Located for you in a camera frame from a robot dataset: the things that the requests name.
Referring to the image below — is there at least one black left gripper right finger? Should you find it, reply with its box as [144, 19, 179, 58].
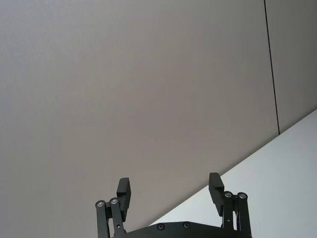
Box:
[209, 172, 253, 238]

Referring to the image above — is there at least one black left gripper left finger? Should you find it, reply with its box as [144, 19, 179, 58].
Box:
[95, 177, 132, 238]

